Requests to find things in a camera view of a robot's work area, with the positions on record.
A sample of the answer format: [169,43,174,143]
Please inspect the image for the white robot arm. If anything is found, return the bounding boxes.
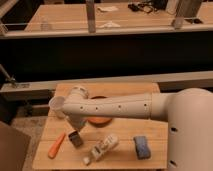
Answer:
[62,88,213,171]

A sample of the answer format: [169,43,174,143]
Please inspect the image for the white plastic cup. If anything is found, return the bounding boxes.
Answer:
[48,96,65,118]

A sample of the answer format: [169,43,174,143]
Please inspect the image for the grey metal post right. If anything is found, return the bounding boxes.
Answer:
[172,0,203,29]

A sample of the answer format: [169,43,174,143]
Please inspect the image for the white tube bottle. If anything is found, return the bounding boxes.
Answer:
[83,134,119,165]

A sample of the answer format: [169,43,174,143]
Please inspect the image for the blue sponge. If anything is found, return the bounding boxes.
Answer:
[133,136,151,160]

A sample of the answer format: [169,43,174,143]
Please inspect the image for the white crumpled paper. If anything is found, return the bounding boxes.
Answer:
[98,21,121,28]

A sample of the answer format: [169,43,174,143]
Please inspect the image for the clear water bottle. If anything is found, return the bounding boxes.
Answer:
[40,18,51,31]

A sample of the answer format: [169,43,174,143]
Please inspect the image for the orange bowl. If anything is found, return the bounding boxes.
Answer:
[86,95,114,128]

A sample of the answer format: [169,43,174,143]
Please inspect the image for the brown cardboard box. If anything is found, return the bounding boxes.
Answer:
[0,121,30,171]

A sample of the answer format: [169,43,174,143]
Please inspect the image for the black cables on desk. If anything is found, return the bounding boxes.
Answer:
[127,0,168,14]

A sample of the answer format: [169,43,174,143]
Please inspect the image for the white paper on desk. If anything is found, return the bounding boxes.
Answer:
[97,6,118,12]

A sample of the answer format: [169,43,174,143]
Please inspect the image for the orange carrot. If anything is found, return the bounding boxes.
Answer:
[48,133,66,159]

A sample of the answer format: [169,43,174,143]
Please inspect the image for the grey metal post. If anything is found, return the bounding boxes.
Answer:
[172,0,203,29]
[86,0,96,33]

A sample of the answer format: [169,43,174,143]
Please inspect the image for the dark brown eraser block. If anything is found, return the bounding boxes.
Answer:
[68,131,83,148]

